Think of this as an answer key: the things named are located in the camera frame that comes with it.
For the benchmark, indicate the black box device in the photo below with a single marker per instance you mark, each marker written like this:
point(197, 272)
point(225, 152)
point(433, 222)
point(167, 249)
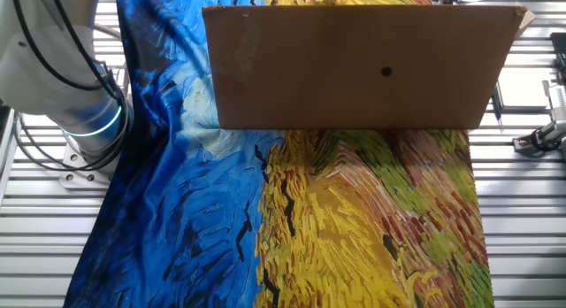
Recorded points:
point(560, 47)

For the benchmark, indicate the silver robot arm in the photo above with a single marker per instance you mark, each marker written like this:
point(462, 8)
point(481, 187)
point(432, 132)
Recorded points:
point(48, 78)

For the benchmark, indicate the silver slotted bracket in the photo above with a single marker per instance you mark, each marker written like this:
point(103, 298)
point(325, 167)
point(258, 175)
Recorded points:
point(558, 100)

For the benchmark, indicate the grey clamp device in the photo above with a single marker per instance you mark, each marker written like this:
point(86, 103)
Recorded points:
point(548, 133)

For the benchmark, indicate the painting print cloth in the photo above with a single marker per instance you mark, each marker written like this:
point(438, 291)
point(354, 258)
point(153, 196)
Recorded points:
point(177, 210)

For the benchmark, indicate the grey flat tray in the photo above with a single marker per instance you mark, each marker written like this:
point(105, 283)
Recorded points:
point(522, 89)

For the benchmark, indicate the brown cardboard box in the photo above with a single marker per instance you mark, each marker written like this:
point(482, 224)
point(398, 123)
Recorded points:
point(287, 87)

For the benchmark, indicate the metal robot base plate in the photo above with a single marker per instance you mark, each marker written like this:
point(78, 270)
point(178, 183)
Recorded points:
point(73, 175)

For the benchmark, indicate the dark pen tool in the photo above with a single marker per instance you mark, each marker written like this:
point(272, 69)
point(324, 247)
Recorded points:
point(497, 109)

